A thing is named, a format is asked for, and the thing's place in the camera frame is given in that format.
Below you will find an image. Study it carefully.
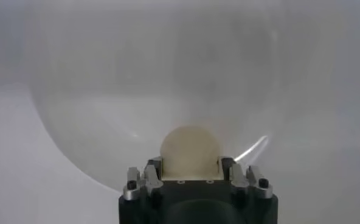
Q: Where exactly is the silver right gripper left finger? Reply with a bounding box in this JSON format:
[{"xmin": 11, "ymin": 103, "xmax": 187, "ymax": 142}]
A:
[{"xmin": 122, "ymin": 156, "xmax": 164, "ymax": 201}]

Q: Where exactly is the white steamed baozi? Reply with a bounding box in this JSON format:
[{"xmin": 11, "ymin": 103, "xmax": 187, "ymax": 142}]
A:
[{"xmin": 159, "ymin": 125, "xmax": 224, "ymax": 181}]

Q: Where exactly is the white round plate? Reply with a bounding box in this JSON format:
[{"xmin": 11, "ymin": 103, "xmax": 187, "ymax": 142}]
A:
[{"xmin": 24, "ymin": 5, "xmax": 293, "ymax": 195}]

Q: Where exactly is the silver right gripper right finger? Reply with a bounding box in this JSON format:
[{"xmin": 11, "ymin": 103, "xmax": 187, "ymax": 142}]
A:
[{"xmin": 218, "ymin": 156, "xmax": 274, "ymax": 200}]

